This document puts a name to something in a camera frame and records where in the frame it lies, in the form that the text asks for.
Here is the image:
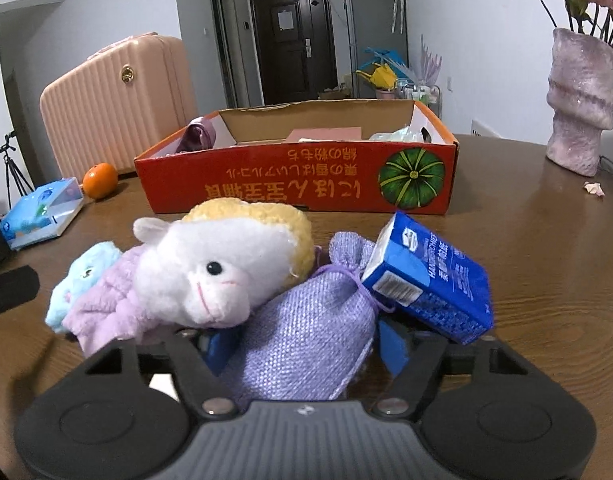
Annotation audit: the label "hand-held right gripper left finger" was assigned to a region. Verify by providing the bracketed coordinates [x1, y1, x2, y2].
[56, 329, 242, 415]

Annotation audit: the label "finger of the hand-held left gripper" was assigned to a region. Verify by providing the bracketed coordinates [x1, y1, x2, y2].
[0, 267, 40, 318]

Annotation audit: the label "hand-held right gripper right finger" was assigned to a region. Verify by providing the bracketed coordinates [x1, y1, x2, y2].
[376, 321, 542, 413]

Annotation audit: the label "blue tissue packet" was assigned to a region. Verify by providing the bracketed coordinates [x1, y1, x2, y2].
[360, 211, 494, 346]

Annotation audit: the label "light blue plush toy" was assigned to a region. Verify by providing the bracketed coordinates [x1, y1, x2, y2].
[45, 241, 122, 333]

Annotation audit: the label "purple linen pouch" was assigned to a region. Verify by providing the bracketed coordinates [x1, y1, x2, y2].
[226, 231, 392, 401]

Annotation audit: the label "white and yellow plush sheep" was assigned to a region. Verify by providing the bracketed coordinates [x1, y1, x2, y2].
[133, 197, 317, 330]

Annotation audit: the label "purple towel headband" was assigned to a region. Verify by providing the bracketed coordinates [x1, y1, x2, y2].
[61, 247, 187, 356]

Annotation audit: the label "red cardboard box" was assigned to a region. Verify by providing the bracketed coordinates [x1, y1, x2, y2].
[134, 99, 459, 216]

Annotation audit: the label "clear plastic pack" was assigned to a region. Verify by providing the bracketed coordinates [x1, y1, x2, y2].
[369, 125, 432, 142]

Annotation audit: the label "purple satin scrunchie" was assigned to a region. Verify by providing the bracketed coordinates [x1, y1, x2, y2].
[175, 116, 217, 153]

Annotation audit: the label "blue soft tissue pack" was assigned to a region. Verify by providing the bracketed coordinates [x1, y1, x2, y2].
[0, 177, 84, 252]

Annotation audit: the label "orange fruit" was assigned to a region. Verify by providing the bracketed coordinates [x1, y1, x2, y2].
[82, 162, 119, 199]

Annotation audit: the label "black tripod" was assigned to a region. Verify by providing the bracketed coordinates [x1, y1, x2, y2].
[0, 131, 36, 211]

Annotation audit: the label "pink suitcase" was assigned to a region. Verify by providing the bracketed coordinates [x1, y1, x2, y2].
[40, 32, 200, 181]

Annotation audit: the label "small cart with bottles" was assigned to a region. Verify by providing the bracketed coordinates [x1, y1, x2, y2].
[396, 80, 442, 111]

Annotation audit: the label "blue and yellow bags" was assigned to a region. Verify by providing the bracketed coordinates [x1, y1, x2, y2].
[356, 47, 412, 88]

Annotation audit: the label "purple coral decoration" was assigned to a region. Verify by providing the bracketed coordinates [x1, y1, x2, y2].
[419, 35, 443, 83]

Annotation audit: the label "dark wooden door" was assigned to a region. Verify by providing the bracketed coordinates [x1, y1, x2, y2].
[249, 0, 337, 106]

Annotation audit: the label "purple ceramic vase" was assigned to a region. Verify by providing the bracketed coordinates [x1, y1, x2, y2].
[545, 27, 613, 177]

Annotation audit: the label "grey fridge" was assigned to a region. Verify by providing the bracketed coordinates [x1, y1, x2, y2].
[342, 0, 409, 98]

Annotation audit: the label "white low wall unit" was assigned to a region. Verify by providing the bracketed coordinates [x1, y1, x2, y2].
[471, 119, 502, 138]

